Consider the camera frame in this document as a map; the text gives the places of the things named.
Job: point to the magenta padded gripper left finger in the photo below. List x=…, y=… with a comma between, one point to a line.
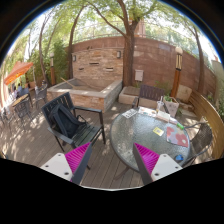
x=70, y=166

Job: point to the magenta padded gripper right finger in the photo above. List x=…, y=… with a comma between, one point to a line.
x=153, y=166

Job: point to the yellow card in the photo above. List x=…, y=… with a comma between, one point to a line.
x=158, y=131

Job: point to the round glass patio table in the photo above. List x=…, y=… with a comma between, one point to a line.
x=124, y=132

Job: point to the black slatted patio chair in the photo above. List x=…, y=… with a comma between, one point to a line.
x=85, y=133

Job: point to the green marker pen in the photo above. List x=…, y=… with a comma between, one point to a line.
x=180, y=126

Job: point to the black backpack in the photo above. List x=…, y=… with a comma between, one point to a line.
x=64, y=121

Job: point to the white box on table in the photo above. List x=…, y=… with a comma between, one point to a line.
x=163, y=116

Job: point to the dark wicker chair right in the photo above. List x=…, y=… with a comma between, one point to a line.
x=200, y=143

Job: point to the white printed pamphlet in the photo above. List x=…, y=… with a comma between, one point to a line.
x=129, y=113

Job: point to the white plastic cup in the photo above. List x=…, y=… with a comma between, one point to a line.
x=160, y=104

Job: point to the white paper bag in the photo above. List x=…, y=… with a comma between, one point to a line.
x=172, y=105

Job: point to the grey metal chair left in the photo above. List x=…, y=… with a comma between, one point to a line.
x=22, y=110

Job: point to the concrete block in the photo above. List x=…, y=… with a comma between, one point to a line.
x=128, y=94

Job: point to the dark chair behind table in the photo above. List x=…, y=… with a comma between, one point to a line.
x=148, y=96

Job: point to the wooden bench right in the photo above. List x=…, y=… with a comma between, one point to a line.
x=204, y=109

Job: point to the orange patio umbrella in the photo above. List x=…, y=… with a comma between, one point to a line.
x=19, y=69

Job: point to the central tree trunk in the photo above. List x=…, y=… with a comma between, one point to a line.
x=130, y=12

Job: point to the white electrical wall box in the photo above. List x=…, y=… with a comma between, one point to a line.
x=139, y=75

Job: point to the wooden lamp post left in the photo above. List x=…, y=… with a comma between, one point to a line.
x=52, y=68

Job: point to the wooden lamp post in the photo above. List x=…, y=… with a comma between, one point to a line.
x=178, y=68
x=52, y=68

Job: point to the wooden lamp post right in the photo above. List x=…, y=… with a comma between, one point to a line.
x=178, y=68

